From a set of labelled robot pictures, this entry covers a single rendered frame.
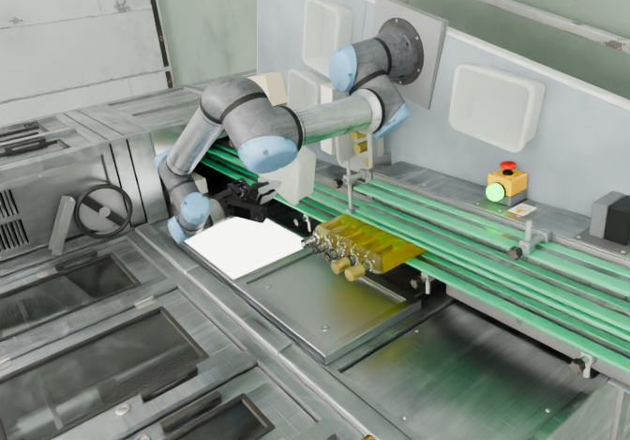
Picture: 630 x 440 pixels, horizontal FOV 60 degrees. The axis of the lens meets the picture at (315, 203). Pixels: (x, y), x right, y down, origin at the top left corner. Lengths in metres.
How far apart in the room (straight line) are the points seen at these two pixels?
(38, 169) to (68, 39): 2.88
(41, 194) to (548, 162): 1.66
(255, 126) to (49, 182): 1.16
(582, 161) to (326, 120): 0.59
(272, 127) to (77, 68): 3.88
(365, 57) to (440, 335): 0.75
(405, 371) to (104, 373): 0.78
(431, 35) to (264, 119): 0.58
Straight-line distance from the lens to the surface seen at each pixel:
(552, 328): 1.34
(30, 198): 2.16
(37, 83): 4.89
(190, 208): 1.45
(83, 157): 2.14
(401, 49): 1.56
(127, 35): 5.05
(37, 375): 1.68
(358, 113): 1.35
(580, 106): 1.35
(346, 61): 1.46
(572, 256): 1.28
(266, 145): 1.13
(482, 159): 1.54
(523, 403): 1.34
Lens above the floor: 1.91
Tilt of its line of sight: 31 degrees down
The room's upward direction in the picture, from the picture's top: 112 degrees counter-clockwise
